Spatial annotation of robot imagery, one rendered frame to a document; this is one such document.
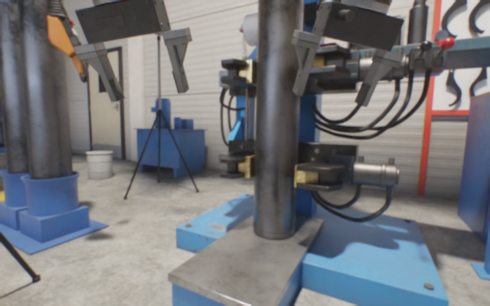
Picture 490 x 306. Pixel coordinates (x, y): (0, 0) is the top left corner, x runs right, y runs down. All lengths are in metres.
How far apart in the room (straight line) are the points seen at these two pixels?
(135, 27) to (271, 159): 0.85
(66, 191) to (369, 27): 1.74
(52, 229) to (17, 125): 0.70
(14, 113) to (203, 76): 2.58
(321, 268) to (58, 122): 1.62
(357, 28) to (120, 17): 0.37
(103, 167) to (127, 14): 3.15
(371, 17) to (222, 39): 3.55
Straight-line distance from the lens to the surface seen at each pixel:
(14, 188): 2.16
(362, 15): 0.48
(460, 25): 3.33
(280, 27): 1.23
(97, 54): 0.52
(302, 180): 1.08
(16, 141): 2.14
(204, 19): 4.26
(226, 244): 1.22
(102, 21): 0.49
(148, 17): 0.46
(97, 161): 3.54
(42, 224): 1.84
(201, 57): 4.12
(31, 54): 1.87
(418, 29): 1.44
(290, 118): 1.17
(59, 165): 1.84
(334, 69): 1.05
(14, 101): 2.13
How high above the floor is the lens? 0.69
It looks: 6 degrees down
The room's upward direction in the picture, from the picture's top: 1 degrees clockwise
